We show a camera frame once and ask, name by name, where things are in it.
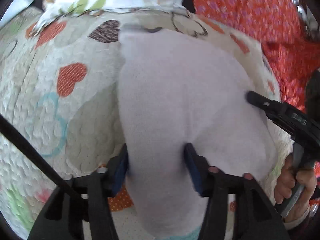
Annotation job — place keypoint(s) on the white sweater with floral print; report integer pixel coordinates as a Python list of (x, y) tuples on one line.
[(175, 92)]

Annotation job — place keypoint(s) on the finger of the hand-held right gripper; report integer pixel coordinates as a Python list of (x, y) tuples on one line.
[(260, 100)]

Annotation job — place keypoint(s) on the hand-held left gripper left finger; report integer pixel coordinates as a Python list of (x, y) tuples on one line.
[(120, 170)]

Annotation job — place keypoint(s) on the person's right hand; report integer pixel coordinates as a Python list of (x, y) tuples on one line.
[(285, 182)]

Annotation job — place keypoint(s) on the orange floral cloth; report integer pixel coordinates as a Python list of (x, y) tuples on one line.
[(245, 10)]

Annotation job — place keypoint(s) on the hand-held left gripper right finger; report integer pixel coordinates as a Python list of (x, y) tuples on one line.
[(194, 171)]

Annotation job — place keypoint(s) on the quilted bedspread with hearts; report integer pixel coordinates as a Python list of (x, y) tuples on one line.
[(50, 105)]

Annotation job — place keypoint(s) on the person's right forearm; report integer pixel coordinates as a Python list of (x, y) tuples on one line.
[(303, 218)]

